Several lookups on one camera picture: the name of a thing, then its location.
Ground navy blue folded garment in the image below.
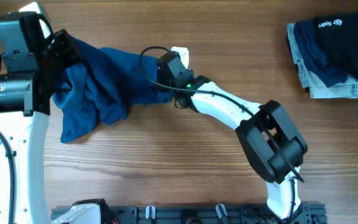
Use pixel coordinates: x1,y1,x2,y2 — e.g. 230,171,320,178
293,20,347,87

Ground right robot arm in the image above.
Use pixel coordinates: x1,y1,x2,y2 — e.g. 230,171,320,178
157,50,308,223

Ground black garment with white logo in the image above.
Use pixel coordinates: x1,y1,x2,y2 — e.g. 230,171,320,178
314,12,358,79

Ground light grey denim shorts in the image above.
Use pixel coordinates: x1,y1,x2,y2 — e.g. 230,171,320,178
287,23,358,99

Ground blue t-shirt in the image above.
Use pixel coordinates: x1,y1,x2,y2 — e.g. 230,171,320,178
53,39,173,143

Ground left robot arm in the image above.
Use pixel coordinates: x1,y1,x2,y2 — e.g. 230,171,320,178
0,11,82,223

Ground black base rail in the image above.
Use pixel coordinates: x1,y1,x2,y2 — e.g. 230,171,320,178
50,198,328,224

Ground right black cable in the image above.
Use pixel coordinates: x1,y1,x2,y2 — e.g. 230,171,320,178
139,45,305,222

